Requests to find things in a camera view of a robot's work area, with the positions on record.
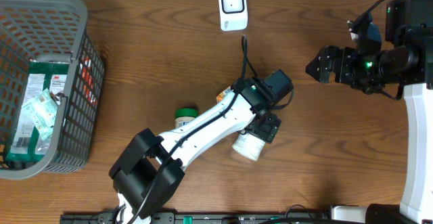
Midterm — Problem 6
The white cotton swab tub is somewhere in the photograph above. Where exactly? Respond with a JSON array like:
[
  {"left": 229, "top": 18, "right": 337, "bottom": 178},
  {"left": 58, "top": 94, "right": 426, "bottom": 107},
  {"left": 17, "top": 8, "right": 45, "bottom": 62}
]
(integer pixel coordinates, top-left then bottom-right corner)
[{"left": 232, "top": 133, "right": 265, "bottom": 161}]

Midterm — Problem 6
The orange Kleenex tissue pack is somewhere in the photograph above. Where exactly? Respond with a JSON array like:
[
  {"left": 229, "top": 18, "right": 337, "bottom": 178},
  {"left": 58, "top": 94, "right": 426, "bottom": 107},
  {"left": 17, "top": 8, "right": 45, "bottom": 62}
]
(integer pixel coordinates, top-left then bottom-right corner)
[{"left": 216, "top": 87, "right": 232, "bottom": 103}]

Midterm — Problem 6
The green lid jar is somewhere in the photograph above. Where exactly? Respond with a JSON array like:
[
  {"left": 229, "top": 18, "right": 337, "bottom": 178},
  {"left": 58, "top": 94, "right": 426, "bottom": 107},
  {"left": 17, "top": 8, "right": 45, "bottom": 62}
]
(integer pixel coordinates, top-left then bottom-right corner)
[{"left": 175, "top": 108, "right": 198, "bottom": 128}]

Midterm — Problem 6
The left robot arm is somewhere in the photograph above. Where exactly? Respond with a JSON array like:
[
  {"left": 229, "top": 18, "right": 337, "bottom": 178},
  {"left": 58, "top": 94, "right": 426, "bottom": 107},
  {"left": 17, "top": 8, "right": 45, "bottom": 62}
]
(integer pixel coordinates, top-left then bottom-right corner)
[{"left": 109, "top": 70, "right": 294, "bottom": 223}]

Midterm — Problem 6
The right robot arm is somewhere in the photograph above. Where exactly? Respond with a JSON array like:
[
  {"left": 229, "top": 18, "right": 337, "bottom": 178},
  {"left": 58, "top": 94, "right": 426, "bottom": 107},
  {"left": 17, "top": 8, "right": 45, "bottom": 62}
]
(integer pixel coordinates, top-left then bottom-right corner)
[{"left": 305, "top": 0, "right": 432, "bottom": 223}]

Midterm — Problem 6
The white barcode scanner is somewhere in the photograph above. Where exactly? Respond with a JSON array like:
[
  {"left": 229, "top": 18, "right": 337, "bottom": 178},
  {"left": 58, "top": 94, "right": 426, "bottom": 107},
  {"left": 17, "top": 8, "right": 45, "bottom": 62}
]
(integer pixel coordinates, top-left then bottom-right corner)
[{"left": 219, "top": 0, "right": 248, "bottom": 32}]

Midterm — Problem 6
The red box in basket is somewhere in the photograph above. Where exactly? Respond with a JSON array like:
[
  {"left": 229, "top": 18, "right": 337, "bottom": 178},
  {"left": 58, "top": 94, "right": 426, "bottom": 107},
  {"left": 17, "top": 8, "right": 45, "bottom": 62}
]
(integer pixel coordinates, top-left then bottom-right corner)
[{"left": 80, "top": 56, "right": 97, "bottom": 106}]

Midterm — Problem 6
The mint green wipes pack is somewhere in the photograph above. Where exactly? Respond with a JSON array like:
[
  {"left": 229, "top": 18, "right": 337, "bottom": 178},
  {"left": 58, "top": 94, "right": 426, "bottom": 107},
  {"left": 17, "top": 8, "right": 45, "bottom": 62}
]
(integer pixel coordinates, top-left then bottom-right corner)
[{"left": 22, "top": 89, "right": 58, "bottom": 140}]

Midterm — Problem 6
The green 3M gloves package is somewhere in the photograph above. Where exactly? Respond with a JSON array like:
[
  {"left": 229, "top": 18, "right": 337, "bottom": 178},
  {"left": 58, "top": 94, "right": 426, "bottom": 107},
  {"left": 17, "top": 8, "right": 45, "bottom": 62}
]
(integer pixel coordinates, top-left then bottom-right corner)
[{"left": 6, "top": 62, "right": 69, "bottom": 162}]

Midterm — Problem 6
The grey plastic shopping basket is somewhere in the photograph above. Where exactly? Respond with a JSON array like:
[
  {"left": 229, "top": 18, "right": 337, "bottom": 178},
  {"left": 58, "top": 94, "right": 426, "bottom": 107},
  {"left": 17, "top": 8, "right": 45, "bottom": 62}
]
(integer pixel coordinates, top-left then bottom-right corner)
[{"left": 1, "top": 0, "right": 105, "bottom": 180}]

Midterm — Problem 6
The black right camera cable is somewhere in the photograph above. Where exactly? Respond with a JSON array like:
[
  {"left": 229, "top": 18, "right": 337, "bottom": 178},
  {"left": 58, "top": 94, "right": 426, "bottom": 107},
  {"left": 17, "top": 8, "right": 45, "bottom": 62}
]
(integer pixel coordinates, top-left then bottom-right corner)
[{"left": 351, "top": 0, "right": 433, "bottom": 28}]

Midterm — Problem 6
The black camera cable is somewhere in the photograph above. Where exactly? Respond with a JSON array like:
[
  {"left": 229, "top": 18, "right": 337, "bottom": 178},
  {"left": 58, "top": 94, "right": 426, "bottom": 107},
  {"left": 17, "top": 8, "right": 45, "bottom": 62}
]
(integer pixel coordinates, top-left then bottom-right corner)
[
  {"left": 351, "top": 0, "right": 433, "bottom": 28},
  {"left": 124, "top": 34, "right": 260, "bottom": 224}
]

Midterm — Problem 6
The black left camera cable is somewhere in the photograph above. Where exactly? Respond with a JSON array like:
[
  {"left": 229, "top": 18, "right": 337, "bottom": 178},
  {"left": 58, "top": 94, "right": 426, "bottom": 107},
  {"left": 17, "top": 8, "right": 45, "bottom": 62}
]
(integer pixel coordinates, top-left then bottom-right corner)
[{"left": 124, "top": 34, "right": 260, "bottom": 224}]

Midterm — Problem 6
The black mounting rail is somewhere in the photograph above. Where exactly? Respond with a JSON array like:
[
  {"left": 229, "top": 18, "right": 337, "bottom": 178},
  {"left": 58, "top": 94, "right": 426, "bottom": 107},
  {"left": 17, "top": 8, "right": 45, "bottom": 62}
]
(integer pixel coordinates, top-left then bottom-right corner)
[{"left": 60, "top": 210, "right": 328, "bottom": 224}]

